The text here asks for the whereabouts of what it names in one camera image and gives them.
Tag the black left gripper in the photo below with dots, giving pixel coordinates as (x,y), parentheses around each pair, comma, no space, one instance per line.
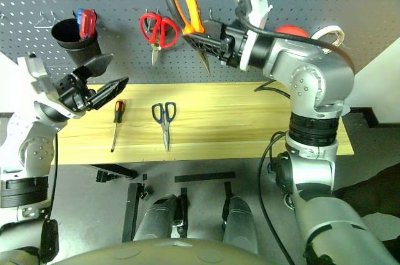
(73,90)

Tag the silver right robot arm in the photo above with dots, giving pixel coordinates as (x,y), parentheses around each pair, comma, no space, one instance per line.
(312,68)

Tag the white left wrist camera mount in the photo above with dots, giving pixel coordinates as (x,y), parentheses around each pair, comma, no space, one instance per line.
(40,80)

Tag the white tape roll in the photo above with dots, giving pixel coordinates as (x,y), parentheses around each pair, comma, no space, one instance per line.
(328,29)

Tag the black table frame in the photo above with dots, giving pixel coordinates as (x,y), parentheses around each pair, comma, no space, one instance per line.
(132,208)

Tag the orange and black screwdriver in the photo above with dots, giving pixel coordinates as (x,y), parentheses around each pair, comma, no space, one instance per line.
(119,110)

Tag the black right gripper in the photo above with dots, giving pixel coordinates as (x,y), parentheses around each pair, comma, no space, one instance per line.
(233,47)

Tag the small metal pegboard hook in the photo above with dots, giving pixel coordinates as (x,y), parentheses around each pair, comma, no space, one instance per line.
(212,15)

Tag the silver left robot leg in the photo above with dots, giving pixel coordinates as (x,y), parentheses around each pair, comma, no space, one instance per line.
(157,219)

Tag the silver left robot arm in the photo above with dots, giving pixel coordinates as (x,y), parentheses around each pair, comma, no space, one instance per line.
(34,149)

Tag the silver robot leg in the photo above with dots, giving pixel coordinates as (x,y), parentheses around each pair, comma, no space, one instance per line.
(239,224)
(157,219)

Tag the orange and black pliers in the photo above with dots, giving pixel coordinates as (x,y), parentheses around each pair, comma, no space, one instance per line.
(189,5)

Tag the grey robot torso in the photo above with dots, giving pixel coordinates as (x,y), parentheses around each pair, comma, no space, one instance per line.
(162,252)

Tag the black plastic cup holder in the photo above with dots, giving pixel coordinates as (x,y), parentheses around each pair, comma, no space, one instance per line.
(82,48)

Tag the silver right robot leg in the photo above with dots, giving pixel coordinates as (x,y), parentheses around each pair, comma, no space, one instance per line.
(239,224)

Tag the red tape roll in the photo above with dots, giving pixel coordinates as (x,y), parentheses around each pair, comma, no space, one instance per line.
(292,30)

